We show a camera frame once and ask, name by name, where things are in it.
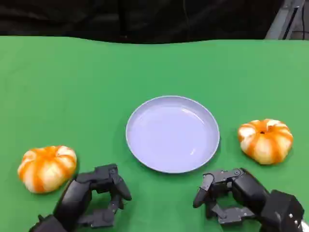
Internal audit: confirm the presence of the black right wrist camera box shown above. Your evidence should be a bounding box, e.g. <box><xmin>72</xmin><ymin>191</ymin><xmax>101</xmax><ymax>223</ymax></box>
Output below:
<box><xmin>260</xmin><ymin>189</ymin><xmax>305</xmax><ymax>232</ymax></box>

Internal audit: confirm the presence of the lilac plate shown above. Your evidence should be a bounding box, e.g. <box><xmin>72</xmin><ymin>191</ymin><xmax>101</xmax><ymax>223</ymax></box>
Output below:
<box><xmin>125</xmin><ymin>95</ymin><xmax>221</xmax><ymax>174</ymax></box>

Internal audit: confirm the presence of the orange and white bread roll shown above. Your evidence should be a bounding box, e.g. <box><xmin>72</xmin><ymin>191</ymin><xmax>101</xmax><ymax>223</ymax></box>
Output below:
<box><xmin>238</xmin><ymin>118</ymin><xmax>294</xmax><ymax>165</ymax></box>
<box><xmin>17</xmin><ymin>145</ymin><xmax>77</xmax><ymax>194</ymax></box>

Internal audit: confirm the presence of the grey metal frame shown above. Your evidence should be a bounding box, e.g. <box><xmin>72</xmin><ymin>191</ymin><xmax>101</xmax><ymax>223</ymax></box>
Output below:
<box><xmin>264</xmin><ymin>0</ymin><xmax>309</xmax><ymax>41</ymax></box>

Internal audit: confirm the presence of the black backdrop cloth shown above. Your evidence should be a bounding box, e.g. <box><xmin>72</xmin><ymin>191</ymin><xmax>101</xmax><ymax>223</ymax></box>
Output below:
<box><xmin>0</xmin><ymin>0</ymin><xmax>287</xmax><ymax>44</ymax></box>

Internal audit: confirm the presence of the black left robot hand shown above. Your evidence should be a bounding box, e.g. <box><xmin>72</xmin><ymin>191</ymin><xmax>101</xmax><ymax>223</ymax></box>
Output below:
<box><xmin>52</xmin><ymin>164</ymin><xmax>132</xmax><ymax>229</ymax></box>

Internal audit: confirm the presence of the green table cloth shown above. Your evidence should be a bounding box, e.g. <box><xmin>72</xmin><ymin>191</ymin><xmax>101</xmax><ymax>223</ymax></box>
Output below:
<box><xmin>0</xmin><ymin>35</ymin><xmax>309</xmax><ymax>232</ymax></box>

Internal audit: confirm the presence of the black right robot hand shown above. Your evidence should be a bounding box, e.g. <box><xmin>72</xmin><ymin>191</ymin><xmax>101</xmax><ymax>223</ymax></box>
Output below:
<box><xmin>192</xmin><ymin>167</ymin><xmax>269</xmax><ymax>226</ymax></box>

